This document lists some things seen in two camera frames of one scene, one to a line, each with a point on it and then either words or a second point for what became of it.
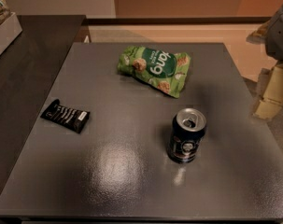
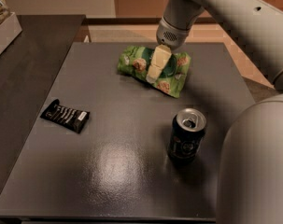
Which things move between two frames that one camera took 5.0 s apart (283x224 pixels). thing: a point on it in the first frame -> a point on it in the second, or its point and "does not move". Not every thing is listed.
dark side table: [22, 80] does not move
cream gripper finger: [276, 93] -> [168, 35]
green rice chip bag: [165, 70] does not move
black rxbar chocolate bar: [66, 117] does not move
